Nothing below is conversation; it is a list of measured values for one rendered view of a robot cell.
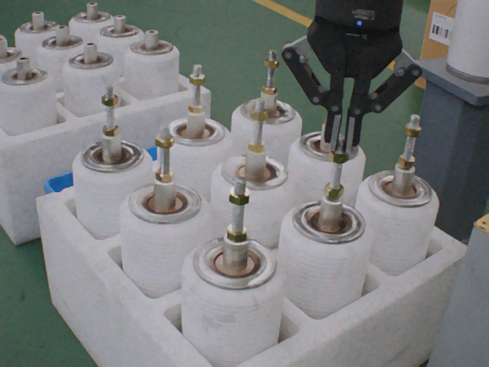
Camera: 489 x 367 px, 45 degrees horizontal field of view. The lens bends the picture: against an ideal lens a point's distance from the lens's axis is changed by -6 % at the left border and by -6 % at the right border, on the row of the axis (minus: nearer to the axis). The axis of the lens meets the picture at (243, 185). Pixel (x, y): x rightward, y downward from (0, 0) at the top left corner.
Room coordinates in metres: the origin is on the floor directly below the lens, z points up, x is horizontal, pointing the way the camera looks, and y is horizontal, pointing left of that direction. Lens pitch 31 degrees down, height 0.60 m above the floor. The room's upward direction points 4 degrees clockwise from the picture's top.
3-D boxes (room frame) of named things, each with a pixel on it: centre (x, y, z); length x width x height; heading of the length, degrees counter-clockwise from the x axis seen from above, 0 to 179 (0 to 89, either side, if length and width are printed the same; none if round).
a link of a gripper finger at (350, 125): (0.52, -0.09, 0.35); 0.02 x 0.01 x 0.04; 174
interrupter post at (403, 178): (0.60, -0.18, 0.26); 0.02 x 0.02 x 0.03
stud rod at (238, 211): (0.45, 0.00, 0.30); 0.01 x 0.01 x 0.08; 59
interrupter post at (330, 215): (0.52, -0.09, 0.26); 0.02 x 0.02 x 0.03
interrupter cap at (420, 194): (0.60, -0.18, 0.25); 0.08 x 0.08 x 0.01
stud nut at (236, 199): (0.45, 0.00, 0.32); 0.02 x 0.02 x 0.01; 59
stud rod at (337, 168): (0.52, -0.09, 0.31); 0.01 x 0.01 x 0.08; 52
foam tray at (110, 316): (0.61, -0.01, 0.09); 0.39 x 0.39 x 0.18; 40
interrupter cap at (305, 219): (0.52, -0.09, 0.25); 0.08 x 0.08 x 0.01
